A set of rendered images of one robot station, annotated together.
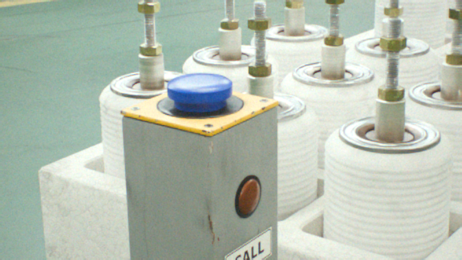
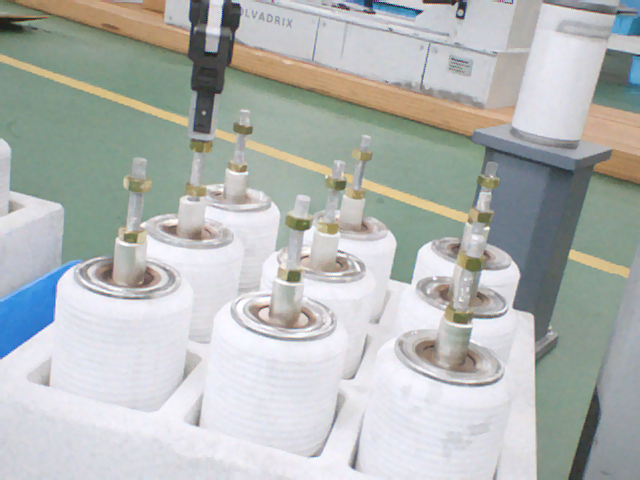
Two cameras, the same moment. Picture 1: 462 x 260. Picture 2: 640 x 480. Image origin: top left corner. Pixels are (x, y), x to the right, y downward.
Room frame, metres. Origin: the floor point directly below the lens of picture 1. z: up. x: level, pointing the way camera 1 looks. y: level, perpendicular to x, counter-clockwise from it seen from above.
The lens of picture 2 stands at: (1.11, 0.50, 0.50)
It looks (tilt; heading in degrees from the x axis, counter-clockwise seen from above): 19 degrees down; 243
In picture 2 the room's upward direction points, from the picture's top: 10 degrees clockwise
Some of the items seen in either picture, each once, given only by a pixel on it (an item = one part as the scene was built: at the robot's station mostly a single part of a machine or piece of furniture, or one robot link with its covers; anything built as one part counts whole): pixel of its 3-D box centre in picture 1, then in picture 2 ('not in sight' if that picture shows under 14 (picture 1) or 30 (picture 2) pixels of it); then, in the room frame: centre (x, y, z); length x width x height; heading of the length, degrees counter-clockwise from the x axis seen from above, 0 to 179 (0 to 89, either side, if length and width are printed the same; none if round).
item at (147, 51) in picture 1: (150, 49); (459, 313); (0.78, 0.07, 0.29); 0.02 x 0.02 x 0.01; 64
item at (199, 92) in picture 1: (200, 96); not in sight; (0.53, 0.02, 0.32); 0.04 x 0.04 x 0.02
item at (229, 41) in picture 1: (229, 44); (286, 299); (0.87, 0.00, 0.26); 0.02 x 0.02 x 0.03
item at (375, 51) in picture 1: (392, 48); (189, 232); (0.90, -0.17, 0.25); 0.08 x 0.08 x 0.01
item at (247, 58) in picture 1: (230, 57); (283, 316); (0.87, 0.00, 0.25); 0.08 x 0.08 x 0.01
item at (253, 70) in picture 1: (260, 69); not in sight; (0.71, -0.03, 0.29); 0.02 x 0.02 x 0.01; 40
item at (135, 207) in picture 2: not in sight; (135, 210); (0.97, -0.07, 0.30); 0.01 x 0.01 x 0.08; 68
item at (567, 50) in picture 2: not in sight; (560, 75); (0.34, -0.41, 0.39); 0.09 x 0.09 x 0.17; 31
